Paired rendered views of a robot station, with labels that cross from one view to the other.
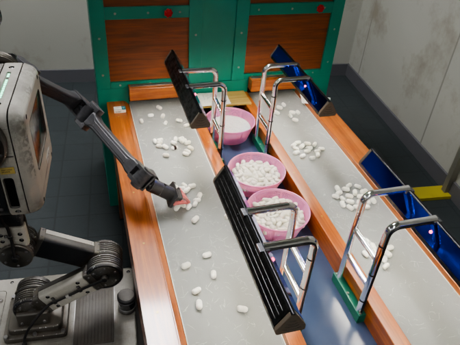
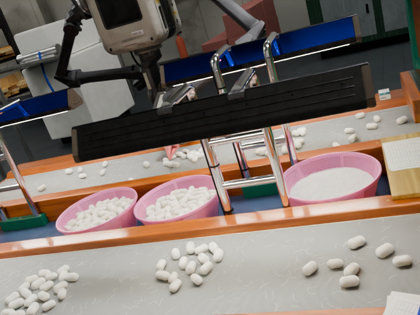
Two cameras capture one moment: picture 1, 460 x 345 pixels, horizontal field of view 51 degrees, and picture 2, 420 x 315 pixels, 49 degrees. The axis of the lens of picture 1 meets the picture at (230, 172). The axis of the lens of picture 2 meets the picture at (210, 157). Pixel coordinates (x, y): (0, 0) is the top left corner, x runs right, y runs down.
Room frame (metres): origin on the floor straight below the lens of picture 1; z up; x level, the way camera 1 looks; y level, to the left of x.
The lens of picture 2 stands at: (2.67, -0.98, 1.32)
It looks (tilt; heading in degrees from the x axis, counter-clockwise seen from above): 21 degrees down; 130
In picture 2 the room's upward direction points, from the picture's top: 18 degrees counter-clockwise
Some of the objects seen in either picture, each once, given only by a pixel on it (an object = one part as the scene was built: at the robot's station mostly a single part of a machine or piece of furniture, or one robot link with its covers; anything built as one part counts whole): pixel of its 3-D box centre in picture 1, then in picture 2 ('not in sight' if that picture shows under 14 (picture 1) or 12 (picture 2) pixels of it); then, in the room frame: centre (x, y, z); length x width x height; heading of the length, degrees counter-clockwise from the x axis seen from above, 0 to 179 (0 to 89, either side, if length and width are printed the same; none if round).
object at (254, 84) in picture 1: (274, 82); not in sight; (2.56, -0.21, 0.83); 0.30 x 0.06 x 0.07; 109
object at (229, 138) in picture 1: (229, 126); (331, 189); (2.19, 0.02, 0.72); 0.27 x 0.27 x 0.10
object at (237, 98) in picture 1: (219, 99); (417, 160); (2.40, 0.09, 0.77); 0.33 x 0.15 x 0.01; 109
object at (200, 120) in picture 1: (185, 85); (254, 52); (1.94, 0.23, 1.08); 0.62 x 0.08 x 0.07; 19
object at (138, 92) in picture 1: (157, 90); (417, 94); (2.34, 0.43, 0.83); 0.30 x 0.06 x 0.07; 109
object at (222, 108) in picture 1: (201, 118); (262, 115); (1.96, 0.15, 0.90); 0.20 x 0.19 x 0.45; 19
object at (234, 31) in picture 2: not in sight; (241, 34); (-1.12, 5.11, 0.40); 1.40 x 0.96 x 0.80; 106
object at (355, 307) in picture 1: (382, 253); not in sight; (1.17, -0.54, 0.90); 0.20 x 0.19 x 0.45; 19
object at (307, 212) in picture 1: (276, 217); (102, 220); (1.51, -0.21, 0.72); 0.27 x 0.27 x 0.10
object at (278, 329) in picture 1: (252, 235); (7, 114); (1.02, -0.08, 1.08); 0.62 x 0.08 x 0.07; 19
